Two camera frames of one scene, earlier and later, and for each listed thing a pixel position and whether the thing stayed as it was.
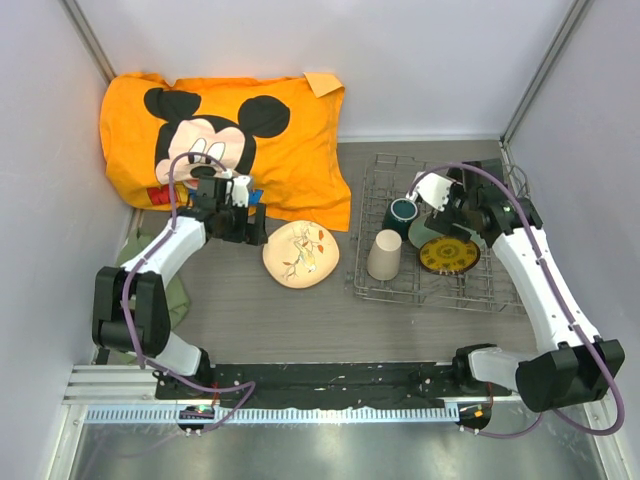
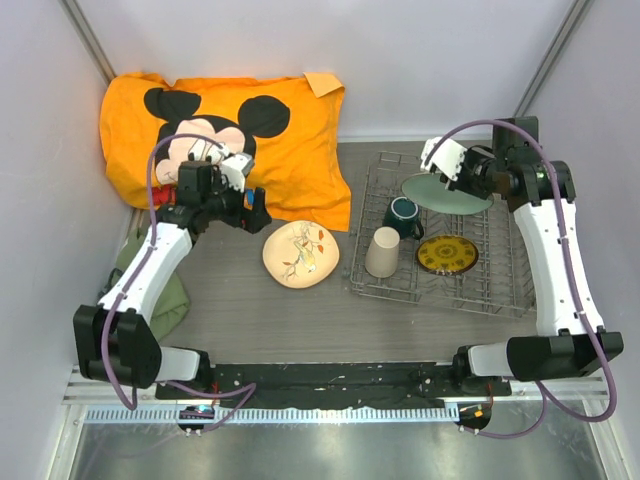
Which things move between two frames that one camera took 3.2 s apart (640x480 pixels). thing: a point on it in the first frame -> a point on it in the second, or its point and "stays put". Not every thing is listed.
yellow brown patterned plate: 448,255 stays put
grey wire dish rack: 401,259 stays put
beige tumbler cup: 383,258 stays put
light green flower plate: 419,233 -> 427,193
